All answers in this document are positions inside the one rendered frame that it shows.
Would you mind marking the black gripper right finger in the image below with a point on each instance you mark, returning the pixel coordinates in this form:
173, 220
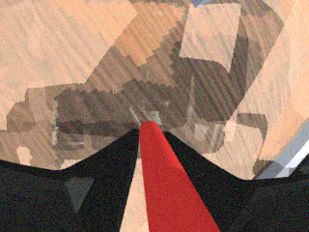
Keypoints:
233, 201

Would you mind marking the red peg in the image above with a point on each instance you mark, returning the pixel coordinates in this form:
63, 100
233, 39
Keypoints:
172, 203

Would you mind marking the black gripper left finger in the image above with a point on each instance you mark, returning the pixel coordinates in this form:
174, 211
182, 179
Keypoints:
89, 196

